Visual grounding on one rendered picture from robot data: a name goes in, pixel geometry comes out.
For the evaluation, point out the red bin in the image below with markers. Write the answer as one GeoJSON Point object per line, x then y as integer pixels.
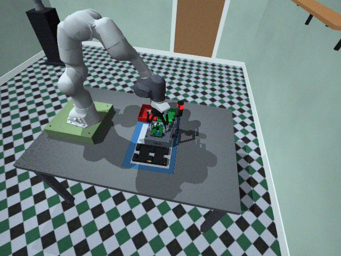
{"type": "Point", "coordinates": [142, 117]}

